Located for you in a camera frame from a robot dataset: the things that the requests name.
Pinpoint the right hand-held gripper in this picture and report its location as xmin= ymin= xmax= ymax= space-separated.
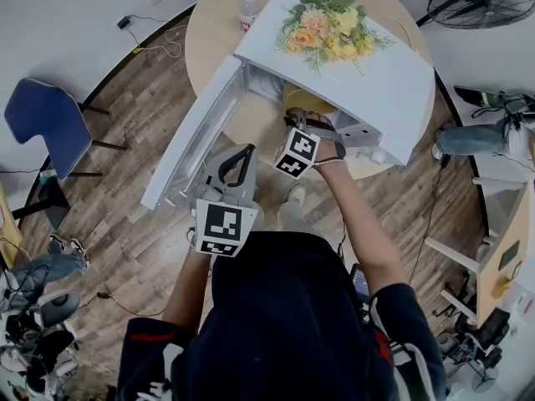
xmin=273 ymin=109 xmax=348 ymax=180

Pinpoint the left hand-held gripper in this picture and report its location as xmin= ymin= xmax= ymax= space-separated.
xmin=190 ymin=143 xmax=260 ymax=259

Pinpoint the yellow container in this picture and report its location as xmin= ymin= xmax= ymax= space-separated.
xmin=283 ymin=80 xmax=336 ymax=117

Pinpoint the white microwave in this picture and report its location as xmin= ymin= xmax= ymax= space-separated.
xmin=140 ymin=0 xmax=436 ymax=211

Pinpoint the person's right forearm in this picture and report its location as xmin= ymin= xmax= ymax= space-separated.
xmin=313 ymin=156 xmax=413 ymax=294

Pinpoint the person's left forearm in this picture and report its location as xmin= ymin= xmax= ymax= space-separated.
xmin=160 ymin=246 xmax=215 ymax=326

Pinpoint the person's leg and shoe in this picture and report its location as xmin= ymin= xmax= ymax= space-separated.
xmin=277 ymin=184 xmax=309 ymax=234

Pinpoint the yellow flower bouquet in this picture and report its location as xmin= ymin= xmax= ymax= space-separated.
xmin=275 ymin=0 xmax=397 ymax=77

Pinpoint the clear plastic bottle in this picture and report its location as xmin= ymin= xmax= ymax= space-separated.
xmin=238 ymin=0 xmax=260 ymax=33

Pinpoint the person's dark shirt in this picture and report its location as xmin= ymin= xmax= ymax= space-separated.
xmin=115 ymin=230 xmax=451 ymax=401

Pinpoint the black bag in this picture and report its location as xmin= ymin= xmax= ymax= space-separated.
xmin=453 ymin=84 xmax=510 ymax=109

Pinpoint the black waist device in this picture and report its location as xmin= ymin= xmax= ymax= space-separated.
xmin=348 ymin=262 xmax=373 ymax=308

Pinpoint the black stand base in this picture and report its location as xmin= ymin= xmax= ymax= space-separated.
xmin=11 ymin=172 xmax=71 ymax=230

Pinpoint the blue chair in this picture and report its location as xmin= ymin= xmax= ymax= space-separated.
xmin=3 ymin=77 xmax=129 ymax=181

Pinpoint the black floor fan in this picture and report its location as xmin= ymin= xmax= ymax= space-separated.
xmin=415 ymin=0 xmax=535 ymax=32

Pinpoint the white cable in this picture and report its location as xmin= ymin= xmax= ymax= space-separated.
xmin=132 ymin=26 xmax=184 ymax=61

